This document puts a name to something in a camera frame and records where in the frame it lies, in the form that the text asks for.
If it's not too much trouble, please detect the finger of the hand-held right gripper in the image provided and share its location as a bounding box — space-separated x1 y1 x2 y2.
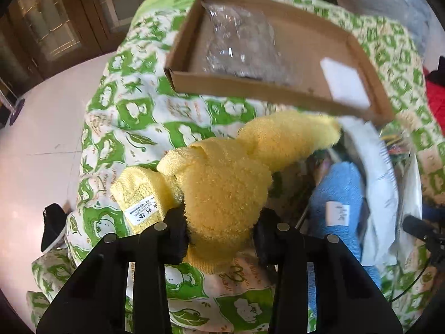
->
402 215 445 262

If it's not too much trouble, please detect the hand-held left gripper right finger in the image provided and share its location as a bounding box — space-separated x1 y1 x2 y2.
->
252 207 404 334

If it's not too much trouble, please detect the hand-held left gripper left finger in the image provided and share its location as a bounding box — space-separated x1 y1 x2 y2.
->
36 208 191 334

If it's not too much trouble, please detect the yellow fluffy towel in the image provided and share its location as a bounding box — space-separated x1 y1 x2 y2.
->
110 111 343 275

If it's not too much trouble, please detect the white plastic packet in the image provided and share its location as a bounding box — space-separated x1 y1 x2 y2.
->
339 116 401 269

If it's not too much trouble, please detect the blue fluffy towel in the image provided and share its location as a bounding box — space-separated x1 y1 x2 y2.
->
308 163 382 315

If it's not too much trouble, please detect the shallow cardboard box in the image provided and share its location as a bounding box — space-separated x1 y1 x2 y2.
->
163 0 396 126

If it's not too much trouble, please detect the black shoe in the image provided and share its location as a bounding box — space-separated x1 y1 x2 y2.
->
41 202 69 253

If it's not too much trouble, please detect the red cloth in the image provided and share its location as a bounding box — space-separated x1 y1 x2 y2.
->
422 66 445 130

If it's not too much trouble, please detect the green printed blanket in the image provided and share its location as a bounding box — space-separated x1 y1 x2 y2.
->
26 0 442 334

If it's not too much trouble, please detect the white square pad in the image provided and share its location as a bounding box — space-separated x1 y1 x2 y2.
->
319 57 371 109

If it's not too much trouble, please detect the clear plastic bag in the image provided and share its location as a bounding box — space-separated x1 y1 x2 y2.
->
201 2 304 88

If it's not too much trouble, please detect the small purple object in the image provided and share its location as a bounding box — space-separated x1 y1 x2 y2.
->
9 99 27 126

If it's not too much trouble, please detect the wooden glass door cabinet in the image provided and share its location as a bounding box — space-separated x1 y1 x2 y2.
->
0 0 176 85

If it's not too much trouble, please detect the thin black cable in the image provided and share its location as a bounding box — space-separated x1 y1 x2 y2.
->
389 259 439 301

